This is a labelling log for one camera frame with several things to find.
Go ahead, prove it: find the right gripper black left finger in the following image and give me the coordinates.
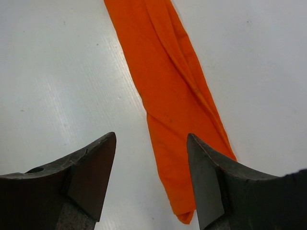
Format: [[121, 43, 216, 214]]
[[0, 132, 117, 230]]

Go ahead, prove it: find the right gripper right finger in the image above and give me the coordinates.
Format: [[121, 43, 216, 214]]
[[187, 134, 307, 230]]

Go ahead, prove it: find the orange t-shirt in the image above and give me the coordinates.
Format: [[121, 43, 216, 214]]
[[105, 0, 235, 224]]

